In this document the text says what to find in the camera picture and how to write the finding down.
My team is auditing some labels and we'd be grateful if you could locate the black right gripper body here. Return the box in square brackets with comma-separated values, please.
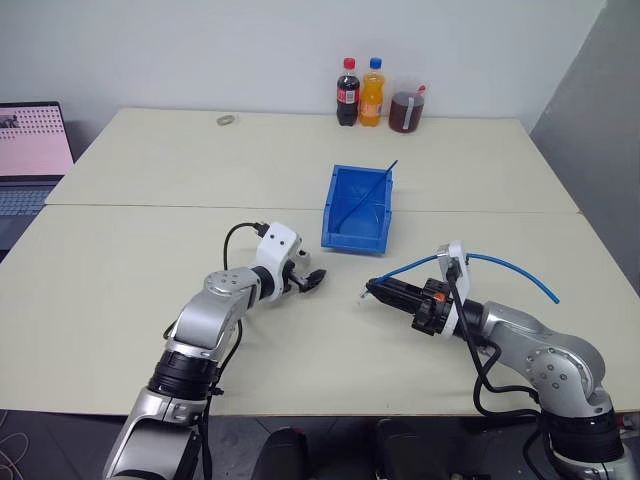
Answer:
[410, 277, 454, 338]

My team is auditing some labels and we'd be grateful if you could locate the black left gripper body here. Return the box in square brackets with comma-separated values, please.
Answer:
[279, 248, 314, 296]

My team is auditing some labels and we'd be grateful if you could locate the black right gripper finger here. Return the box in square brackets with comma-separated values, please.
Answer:
[366, 278, 427, 300]
[368, 290, 425, 316]

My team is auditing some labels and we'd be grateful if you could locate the long curved blue cable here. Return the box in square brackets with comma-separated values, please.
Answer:
[375, 252, 561, 305]

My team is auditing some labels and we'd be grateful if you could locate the blue plastic bin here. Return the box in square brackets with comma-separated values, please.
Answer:
[319, 163, 396, 257]

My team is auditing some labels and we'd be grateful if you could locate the dark rounded shape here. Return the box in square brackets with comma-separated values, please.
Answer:
[373, 418, 420, 480]
[248, 426, 310, 480]

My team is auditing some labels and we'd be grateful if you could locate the clear pitcher brown liquid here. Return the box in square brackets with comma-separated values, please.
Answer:
[388, 75, 429, 135]

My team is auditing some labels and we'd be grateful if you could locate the cola bottle red cap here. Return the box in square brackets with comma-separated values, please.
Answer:
[335, 56, 362, 128]

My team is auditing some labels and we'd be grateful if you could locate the orange soda bottle blue cap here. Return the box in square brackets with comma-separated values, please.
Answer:
[358, 56, 388, 129]

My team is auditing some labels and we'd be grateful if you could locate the open grey laptop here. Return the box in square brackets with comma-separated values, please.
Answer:
[0, 101, 76, 251]

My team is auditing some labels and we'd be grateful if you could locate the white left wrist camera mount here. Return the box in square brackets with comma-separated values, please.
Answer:
[253, 222, 304, 304]

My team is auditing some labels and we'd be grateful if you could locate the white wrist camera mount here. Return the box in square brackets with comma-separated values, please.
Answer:
[435, 240, 472, 339]
[253, 222, 304, 304]

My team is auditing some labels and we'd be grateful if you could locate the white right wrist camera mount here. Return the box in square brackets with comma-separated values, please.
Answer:
[435, 240, 472, 339]

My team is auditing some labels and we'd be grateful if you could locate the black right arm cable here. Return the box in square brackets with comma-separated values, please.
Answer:
[446, 263, 552, 474]

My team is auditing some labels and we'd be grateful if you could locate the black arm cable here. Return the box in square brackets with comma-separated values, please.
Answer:
[162, 221, 269, 480]
[446, 263, 552, 474]

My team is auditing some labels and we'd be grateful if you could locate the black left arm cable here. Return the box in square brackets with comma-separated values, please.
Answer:
[162, 221, 269, 480]

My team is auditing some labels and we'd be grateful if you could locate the straight blue cable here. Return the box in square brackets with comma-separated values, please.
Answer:
[332, 159, 400, 234]

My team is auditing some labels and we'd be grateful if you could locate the thin pale floor wire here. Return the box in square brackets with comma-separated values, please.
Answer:
[0, 409, 30, 480]

